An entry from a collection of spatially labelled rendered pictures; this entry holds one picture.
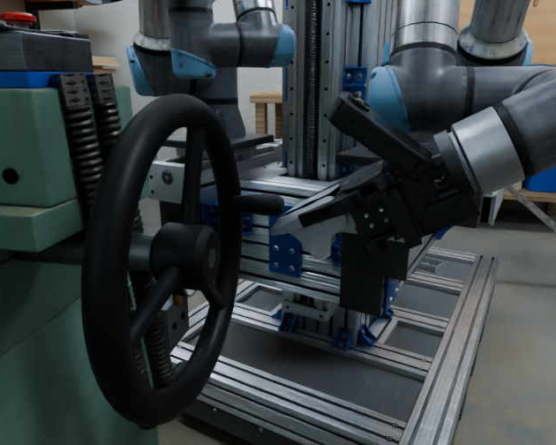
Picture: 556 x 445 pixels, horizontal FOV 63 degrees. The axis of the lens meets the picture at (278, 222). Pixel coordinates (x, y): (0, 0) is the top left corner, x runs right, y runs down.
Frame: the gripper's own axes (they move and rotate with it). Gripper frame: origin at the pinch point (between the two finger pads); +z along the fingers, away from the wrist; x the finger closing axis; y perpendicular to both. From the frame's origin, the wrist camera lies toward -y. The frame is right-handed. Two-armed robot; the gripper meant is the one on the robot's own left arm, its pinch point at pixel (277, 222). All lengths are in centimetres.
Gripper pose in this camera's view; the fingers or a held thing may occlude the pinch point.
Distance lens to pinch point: 51.3
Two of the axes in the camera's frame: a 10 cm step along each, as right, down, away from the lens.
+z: -8.4, 3.8, 3.9
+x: 2.5, -3.5, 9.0
